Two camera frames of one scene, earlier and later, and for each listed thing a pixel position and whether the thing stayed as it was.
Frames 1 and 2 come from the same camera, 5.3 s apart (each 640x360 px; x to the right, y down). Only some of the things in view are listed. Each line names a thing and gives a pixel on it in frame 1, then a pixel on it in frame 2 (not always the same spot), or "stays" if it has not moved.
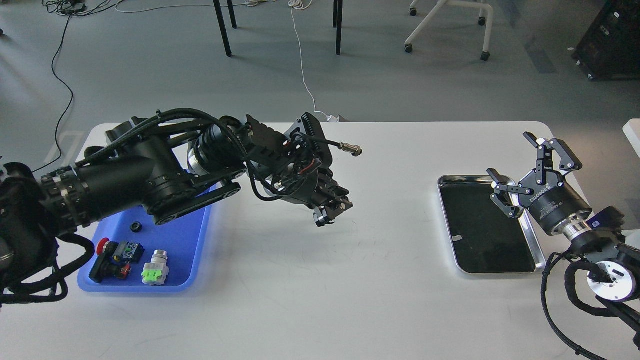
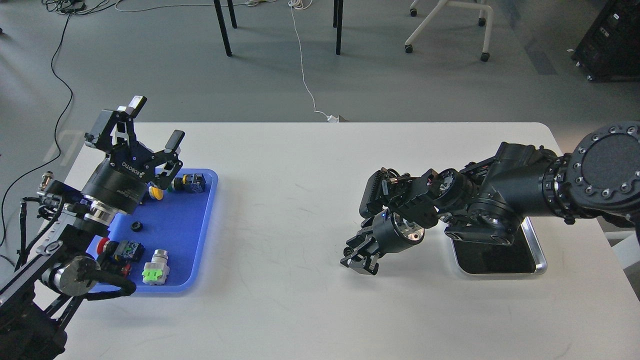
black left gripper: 315,186 to 120,178
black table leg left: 223,28 stays
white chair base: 485,55 stays
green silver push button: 155,272 stays
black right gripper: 553,202 to 390,232
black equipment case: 610,48 stays
